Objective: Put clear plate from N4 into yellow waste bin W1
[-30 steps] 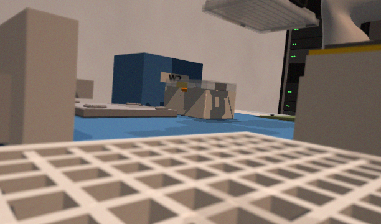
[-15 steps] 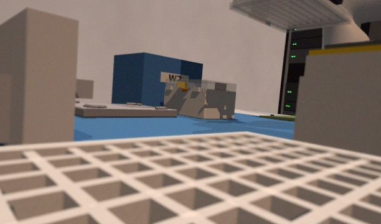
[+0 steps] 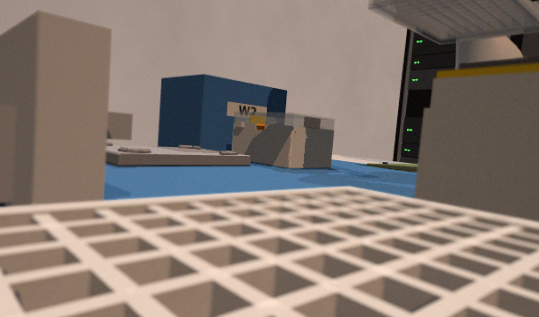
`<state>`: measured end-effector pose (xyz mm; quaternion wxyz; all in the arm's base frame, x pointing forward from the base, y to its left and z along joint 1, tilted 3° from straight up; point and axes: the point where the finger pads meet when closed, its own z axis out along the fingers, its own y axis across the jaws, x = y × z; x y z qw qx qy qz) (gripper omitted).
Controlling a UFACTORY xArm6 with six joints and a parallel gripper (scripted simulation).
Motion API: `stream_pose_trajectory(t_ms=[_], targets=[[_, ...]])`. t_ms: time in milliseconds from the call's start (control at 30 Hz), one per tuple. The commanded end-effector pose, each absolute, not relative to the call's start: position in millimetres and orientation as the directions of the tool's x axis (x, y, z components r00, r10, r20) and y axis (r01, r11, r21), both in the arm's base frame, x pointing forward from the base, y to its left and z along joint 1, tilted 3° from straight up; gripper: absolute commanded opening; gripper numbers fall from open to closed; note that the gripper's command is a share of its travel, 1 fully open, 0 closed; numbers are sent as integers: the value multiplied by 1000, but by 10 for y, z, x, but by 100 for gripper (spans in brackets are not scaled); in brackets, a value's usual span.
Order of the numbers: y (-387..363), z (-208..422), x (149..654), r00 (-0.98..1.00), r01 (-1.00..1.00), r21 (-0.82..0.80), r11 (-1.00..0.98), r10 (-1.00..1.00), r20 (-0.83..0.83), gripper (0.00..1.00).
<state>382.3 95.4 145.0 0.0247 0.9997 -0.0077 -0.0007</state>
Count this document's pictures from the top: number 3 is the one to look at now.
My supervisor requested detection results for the blue bench mat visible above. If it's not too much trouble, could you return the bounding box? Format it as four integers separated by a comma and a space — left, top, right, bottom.
104, 159, 417, 201

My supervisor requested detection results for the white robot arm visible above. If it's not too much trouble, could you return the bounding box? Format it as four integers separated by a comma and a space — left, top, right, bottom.
455, 37, 523, 70

